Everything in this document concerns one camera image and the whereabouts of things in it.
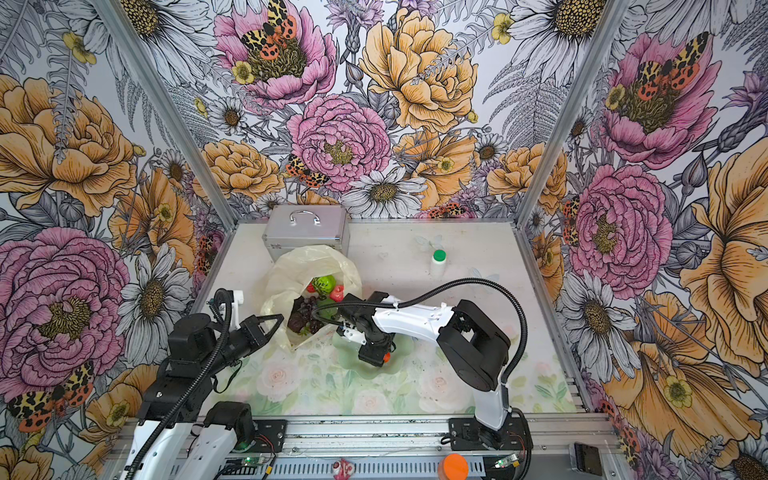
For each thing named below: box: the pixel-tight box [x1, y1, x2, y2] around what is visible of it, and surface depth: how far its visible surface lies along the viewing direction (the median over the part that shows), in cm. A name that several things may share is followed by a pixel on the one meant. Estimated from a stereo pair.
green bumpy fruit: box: [312, 275, 337, 300], surface depth 94 cm
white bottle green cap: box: [431, 249, 447, 278], surface depth 101 cm
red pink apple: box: [330, 284, 345, 303], surface depth 97 cm
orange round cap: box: [438, 453, 469, 480], surface depth 62 cm
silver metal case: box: [262, 204, 350, 261], surface depth 101 cm
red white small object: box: [332, 458, 355, 480], surface depth 68 cm
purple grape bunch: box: [287, 296, 325, 334], surface depth 91 cm
